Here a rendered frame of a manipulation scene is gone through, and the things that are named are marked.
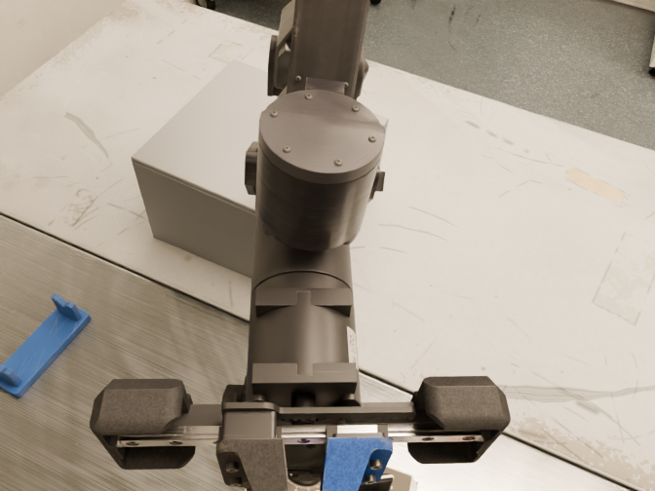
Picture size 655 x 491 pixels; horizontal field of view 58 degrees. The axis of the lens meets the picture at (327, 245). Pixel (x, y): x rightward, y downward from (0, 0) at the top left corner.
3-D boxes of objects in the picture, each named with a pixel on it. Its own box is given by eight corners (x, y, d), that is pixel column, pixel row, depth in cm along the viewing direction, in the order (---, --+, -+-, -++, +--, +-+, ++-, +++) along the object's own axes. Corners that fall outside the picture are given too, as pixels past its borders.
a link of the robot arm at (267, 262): (252, 247, 40) (257, 150, 33) (335, 251, 41) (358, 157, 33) (249, 338, 36) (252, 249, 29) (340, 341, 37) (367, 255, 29)
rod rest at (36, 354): (67, 304, 61) (57, 285, 58) (93, 318, 60) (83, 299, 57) (-8, 383, 55) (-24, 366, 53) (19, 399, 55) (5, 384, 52)
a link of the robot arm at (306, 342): (481, 270, 31) (454, 326, 36) (118, 268, 29) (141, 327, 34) (518, 425, 26) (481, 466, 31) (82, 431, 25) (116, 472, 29)
